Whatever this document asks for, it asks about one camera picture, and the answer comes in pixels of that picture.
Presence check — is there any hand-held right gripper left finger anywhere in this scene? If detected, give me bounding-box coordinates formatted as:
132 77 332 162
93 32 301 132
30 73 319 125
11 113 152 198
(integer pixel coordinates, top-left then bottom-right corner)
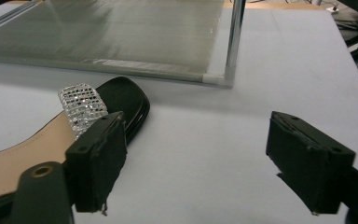
64 110 129 217

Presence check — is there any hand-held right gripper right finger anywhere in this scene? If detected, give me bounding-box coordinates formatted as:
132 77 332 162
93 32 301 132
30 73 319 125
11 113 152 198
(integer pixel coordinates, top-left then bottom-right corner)
265 110 357 216

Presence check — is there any black sandal with rhinestone strap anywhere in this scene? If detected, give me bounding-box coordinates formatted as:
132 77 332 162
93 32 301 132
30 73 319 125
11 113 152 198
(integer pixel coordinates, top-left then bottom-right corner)
0 76 151 224

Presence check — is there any grey mesh metal shoe rack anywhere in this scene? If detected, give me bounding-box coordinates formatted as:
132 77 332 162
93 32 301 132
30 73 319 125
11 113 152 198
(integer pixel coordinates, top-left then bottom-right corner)
0 0 247 89

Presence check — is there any light grey table mat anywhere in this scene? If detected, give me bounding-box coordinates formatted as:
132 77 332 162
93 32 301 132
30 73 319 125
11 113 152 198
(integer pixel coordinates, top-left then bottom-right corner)
0 0 358 224

